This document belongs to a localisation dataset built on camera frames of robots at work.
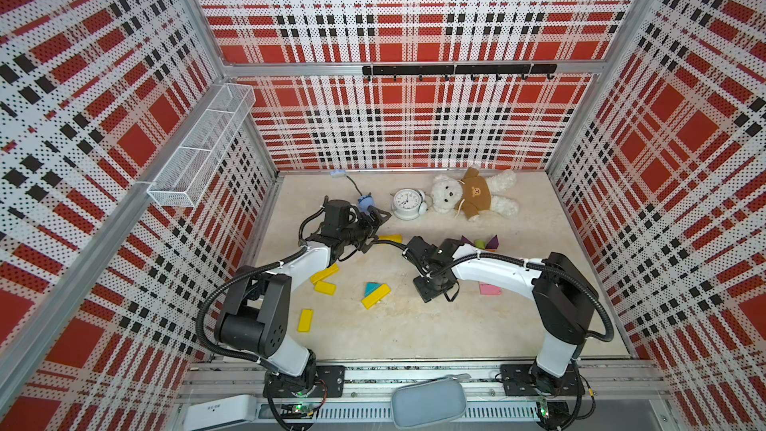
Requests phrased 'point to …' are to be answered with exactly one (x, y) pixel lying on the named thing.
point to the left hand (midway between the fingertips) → (389, 222)
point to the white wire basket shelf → (185, 173)
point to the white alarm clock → (409, 203)
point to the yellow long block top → (395, 237)
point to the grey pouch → (429, 402)
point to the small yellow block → (326, 287)
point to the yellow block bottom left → (305, 320)
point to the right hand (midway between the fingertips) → (435, 289)
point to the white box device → (221, 413)
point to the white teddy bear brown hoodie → (473, 194)
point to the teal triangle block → (371, 287)
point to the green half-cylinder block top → (480, 243)
